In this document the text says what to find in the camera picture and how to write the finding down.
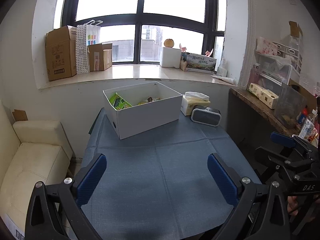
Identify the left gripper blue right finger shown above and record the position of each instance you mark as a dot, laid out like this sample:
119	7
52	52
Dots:
226	178

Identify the tissue pack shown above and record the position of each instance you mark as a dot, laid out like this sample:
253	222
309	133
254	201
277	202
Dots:
191	99

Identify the printed long carton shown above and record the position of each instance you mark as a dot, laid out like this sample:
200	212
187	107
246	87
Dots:
200	63

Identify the small open cardboard box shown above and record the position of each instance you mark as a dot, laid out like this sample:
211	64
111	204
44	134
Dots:
100	56

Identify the cream sofa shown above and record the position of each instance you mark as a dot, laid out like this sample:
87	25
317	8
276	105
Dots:
31	151

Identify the beige tissue carton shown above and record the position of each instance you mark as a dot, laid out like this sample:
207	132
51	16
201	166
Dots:
266	96

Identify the large green snack pack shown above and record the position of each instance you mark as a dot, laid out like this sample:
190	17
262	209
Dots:
118	102

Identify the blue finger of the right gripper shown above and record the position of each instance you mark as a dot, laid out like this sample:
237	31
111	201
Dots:
282	140

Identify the clear drawer organizer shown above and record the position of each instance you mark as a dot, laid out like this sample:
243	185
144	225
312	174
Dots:
277	63

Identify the polka dot paper bag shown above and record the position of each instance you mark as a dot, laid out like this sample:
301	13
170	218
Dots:
86	34

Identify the white foam box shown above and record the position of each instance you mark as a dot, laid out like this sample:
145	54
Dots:
170	57

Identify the wooden side shelf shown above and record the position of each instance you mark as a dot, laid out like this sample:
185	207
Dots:
260	108

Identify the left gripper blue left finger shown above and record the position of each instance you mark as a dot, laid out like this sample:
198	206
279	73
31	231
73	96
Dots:
88	178

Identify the orange pumpkin ornament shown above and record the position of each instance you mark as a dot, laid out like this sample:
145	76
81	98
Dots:
169	43

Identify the clear plastic container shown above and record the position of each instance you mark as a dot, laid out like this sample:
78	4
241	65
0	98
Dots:
289	105

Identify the black speaker clock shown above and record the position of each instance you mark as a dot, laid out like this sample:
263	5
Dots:
206	116

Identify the large cardboard box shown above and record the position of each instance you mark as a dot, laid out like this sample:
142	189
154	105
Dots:
60	53

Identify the white storage box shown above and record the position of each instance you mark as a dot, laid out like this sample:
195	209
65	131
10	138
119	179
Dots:
140	118

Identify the person's right hand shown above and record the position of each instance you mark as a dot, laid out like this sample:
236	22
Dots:
292	205

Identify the white bottle on sill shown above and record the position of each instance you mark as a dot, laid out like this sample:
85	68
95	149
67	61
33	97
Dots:
222	70

